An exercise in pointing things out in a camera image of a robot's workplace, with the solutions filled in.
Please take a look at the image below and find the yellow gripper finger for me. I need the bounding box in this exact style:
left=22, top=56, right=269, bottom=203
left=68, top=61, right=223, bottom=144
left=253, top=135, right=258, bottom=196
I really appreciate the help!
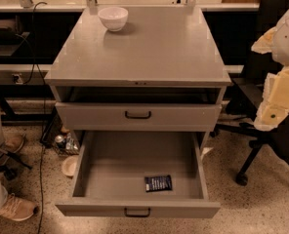
left=251, top=27, right=276, bottom=55
left=254, top=66, right=289, bottom=132

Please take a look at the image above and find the dark blue rxbar wrapper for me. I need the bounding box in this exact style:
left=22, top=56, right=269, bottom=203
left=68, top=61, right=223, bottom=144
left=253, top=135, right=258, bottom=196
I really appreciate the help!
left=144, top=175, right=173, bottom=192

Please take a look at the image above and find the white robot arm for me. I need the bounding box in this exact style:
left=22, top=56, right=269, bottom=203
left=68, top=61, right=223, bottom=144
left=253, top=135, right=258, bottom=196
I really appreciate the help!
left=251, top=9, right=289, bottom=132

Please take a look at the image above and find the grey drawer cabinet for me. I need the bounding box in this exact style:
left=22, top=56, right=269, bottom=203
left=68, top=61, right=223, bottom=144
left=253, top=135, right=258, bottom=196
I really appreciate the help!
left=45, top=6, right=230, bottom=145

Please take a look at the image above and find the open grey middle drawer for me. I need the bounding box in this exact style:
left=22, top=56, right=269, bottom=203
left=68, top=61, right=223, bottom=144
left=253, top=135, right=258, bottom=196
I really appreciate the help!
left=56, top=132, right=220, bottom=218

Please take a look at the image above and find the closed grey upper drawer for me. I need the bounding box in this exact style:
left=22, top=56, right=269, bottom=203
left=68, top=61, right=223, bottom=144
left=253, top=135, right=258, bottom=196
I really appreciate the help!
left=56, top=102, right=221, bottom=132

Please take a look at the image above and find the black office chair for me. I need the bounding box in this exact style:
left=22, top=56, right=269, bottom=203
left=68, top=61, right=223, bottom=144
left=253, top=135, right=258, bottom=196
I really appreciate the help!
left=216, top=0, right=289, bottom=186

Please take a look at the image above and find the white ceramic bowl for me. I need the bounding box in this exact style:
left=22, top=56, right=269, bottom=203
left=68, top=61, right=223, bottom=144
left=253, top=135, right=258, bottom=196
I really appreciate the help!
left=98, top=7, right=129, bottom=31

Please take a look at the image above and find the metal can on floor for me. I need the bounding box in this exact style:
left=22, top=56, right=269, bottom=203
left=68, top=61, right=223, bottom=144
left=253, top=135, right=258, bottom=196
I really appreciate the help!
left=55, top=135, right=65, bottom=149

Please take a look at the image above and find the small beige floor dish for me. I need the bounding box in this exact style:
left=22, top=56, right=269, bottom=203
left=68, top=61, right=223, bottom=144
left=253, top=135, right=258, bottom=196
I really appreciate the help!
left=62, top=155, right=78, bottom=176

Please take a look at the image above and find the tan sneaker further back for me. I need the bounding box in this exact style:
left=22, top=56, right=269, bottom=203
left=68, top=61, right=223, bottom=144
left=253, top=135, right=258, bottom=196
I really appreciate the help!
left=4, top=135, right=25, bottom=153

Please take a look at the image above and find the tan sneaker near front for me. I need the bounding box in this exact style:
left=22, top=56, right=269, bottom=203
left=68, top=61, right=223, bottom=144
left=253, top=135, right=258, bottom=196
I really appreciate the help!
left=0, top=193, right=38, bottom=221

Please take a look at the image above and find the black drawer handle upper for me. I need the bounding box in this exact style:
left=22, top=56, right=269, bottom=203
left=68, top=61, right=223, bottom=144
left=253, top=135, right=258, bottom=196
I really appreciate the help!
left=124, top=111, right=151, bottom=120

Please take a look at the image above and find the black drawer handle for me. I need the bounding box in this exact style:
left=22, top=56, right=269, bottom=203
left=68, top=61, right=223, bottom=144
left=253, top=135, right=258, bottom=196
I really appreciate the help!
left=124, top=208, right=151, bottom=218
left=124, top=111, right=151, bottom=120

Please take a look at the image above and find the black drawer handle lower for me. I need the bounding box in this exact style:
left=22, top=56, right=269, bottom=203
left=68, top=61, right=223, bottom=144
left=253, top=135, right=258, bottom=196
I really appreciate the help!
left=124, top=208, right=151, bottom=218

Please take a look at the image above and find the black power cable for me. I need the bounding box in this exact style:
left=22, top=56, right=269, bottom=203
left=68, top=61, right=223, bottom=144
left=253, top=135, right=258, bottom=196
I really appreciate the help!
left=15, top=1, right=49, bottom=234

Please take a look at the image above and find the wall power outlet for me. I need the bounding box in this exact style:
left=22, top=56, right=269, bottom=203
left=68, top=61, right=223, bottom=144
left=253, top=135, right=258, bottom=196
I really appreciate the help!
left=13, top=73, right=23, bottom=85

